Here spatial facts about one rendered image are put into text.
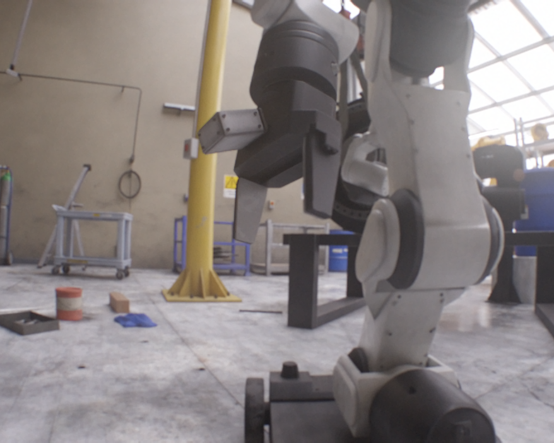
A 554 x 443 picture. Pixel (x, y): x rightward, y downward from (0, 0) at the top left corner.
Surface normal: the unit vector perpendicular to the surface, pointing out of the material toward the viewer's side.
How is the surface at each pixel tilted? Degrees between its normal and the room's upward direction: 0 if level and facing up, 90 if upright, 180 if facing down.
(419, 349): 115
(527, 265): 90
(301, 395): 45
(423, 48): 155
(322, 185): 80
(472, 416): 58
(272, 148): 163
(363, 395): 71
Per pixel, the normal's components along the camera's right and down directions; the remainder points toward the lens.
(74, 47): 0.47, -0.07
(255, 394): 0.09, -0.85
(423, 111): 0.07, -0.27
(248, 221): 0.58, -0.24
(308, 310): -0.50, -0.09
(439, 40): 0.00, 0.86
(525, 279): -0.88, -0.07
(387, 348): 0.05, 0.33
